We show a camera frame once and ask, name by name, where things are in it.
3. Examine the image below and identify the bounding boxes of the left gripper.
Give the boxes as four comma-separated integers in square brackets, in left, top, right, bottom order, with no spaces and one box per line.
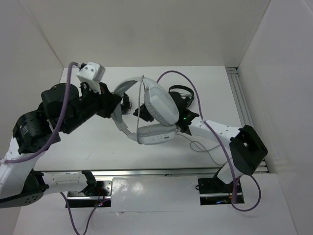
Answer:
[61,79,121,134]

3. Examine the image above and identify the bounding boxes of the white grey headphones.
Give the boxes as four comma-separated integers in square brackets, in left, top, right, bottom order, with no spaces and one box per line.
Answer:
[112,76,179,145]

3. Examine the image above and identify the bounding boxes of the grey headphone cable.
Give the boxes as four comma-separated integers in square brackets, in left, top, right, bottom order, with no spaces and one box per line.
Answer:
[136,74,233,165]

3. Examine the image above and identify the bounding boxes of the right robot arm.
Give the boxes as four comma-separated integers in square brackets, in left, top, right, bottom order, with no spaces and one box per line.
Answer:
[130,92,268,192]

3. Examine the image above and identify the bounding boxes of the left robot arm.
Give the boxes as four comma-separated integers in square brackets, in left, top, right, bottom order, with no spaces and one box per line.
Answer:
[0,83,122,208]

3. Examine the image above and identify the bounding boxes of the black headphones right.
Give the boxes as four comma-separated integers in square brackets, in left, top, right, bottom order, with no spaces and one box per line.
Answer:
[168,85,195,108]

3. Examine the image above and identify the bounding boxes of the black headphones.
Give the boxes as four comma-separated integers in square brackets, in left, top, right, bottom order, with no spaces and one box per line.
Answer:
[168,85,195,108]
[121,93,132,115]

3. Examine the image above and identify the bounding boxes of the black headphones left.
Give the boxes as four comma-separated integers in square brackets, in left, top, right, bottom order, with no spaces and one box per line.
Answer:
[121,93,132,115]

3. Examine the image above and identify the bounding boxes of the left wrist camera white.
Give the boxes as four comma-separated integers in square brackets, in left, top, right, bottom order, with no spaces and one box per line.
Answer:
[76,62,106,94]

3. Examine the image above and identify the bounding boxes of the aluminium rail front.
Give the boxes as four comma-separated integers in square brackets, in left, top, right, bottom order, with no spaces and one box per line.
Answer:
[41,166,225,178]

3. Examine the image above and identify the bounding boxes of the aluminium rail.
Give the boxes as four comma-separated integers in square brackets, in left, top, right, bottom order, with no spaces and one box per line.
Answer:
[226,68,268,176]
[41,166,225,178]

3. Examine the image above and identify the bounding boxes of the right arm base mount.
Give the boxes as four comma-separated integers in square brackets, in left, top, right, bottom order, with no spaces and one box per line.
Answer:
[195,178,233,206]

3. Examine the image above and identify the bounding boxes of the aluminium rail right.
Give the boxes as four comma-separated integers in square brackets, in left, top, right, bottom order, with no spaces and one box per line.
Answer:
[226,68,268,176]

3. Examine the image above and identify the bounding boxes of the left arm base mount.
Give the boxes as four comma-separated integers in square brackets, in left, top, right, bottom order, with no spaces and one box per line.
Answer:
[67,178,113,208]

